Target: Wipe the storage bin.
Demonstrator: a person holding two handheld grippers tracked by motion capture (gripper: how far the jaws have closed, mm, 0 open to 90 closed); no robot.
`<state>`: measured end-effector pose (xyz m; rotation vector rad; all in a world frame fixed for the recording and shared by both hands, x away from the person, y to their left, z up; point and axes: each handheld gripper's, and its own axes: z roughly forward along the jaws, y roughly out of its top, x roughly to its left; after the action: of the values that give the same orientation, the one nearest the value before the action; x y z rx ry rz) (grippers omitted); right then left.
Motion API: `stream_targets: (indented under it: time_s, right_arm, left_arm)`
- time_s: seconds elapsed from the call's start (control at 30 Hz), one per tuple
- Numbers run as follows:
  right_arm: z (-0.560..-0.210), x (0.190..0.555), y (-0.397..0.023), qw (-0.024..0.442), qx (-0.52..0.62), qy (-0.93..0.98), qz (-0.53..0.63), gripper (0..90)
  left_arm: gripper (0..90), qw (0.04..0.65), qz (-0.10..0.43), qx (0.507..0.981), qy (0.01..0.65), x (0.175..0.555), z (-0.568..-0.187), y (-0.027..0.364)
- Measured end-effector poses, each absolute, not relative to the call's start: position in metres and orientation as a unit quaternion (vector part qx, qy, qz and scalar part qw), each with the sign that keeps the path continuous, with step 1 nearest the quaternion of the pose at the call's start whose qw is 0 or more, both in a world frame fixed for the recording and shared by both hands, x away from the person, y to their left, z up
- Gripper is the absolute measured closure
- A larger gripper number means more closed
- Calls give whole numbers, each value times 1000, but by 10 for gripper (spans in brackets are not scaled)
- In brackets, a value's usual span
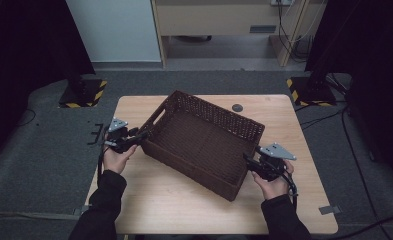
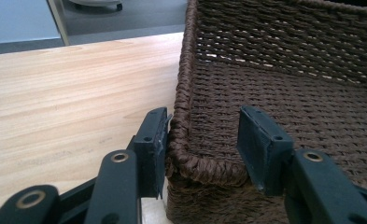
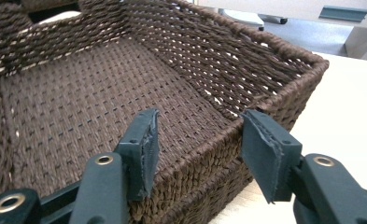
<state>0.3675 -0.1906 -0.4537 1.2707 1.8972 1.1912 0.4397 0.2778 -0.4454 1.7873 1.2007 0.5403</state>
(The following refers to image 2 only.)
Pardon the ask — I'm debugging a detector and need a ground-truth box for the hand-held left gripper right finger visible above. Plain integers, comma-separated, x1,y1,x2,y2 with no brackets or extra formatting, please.
236,105,367,224

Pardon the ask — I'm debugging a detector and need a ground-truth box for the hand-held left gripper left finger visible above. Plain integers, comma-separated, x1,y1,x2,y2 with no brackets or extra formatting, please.
84,106,173,224

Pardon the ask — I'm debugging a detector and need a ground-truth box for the brown woven basket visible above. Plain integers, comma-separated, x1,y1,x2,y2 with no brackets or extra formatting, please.
164,0,367,224

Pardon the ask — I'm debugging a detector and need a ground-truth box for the dark chair base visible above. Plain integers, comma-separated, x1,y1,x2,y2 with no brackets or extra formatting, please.
68,0,124,12

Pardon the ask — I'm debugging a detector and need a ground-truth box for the white panel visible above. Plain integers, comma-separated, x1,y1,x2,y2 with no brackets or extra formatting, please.
0,0,63,46

